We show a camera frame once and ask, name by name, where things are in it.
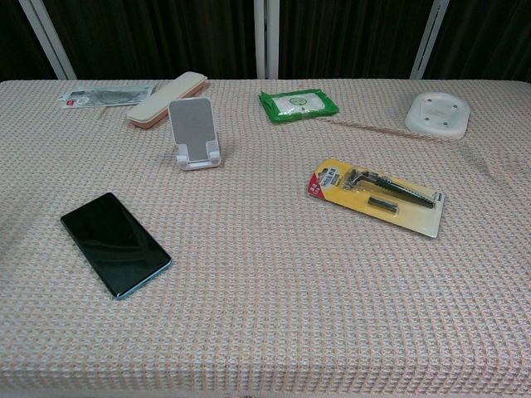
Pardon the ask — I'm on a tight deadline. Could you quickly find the razor in yellow blister pack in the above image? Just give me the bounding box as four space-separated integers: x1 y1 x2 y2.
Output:
307 158 446 239

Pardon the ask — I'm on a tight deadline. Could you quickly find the green wet wipes pack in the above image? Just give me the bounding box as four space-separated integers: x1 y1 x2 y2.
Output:
258 87 340 124

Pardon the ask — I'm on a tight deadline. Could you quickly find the black pleated curtain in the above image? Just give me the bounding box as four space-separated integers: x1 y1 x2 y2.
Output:
43 0 257 80
0 0 57 82
278 0 435 80
421 0 531 83

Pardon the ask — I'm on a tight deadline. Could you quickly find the white phone stand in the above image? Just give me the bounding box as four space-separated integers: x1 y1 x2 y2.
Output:
168 96 220 172

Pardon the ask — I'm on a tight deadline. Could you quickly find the white blister pack card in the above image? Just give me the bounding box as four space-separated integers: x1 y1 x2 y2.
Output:
61 85 158 109

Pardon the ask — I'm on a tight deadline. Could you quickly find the white upright frame post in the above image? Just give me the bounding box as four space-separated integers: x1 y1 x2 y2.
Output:
253 0 281 80

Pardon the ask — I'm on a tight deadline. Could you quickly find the beige flat stick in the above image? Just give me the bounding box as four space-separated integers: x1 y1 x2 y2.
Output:
126 70 211 128

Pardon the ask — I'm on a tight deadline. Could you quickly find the white oval soap dish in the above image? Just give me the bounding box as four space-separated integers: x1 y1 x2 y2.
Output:
404 92 472 143

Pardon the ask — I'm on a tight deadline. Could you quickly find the black smartphone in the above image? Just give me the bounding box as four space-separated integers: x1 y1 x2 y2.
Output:
61 192 173 301

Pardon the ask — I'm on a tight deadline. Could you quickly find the pink waffle tablecloth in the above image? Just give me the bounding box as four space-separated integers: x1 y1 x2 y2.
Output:
0 78 531 398

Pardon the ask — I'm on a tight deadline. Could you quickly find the white slanted frame post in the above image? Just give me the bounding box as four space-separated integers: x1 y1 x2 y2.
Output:
410 0 451 80
18 0 77 80

